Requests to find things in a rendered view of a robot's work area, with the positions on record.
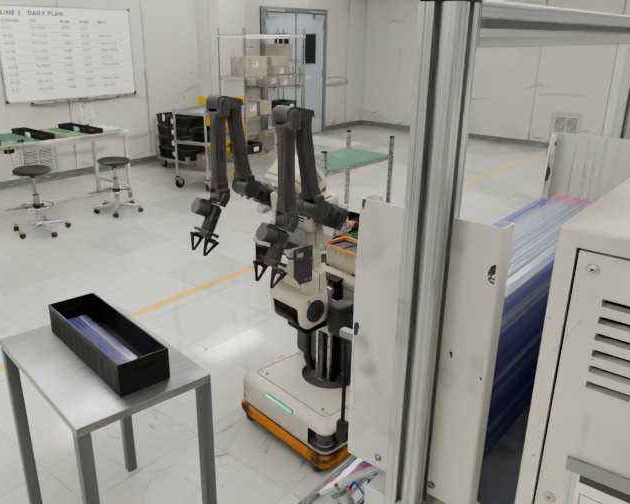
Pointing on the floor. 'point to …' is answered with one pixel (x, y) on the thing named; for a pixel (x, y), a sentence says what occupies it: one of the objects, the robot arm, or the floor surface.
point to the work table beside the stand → (97, 404)
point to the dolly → (177, 138)
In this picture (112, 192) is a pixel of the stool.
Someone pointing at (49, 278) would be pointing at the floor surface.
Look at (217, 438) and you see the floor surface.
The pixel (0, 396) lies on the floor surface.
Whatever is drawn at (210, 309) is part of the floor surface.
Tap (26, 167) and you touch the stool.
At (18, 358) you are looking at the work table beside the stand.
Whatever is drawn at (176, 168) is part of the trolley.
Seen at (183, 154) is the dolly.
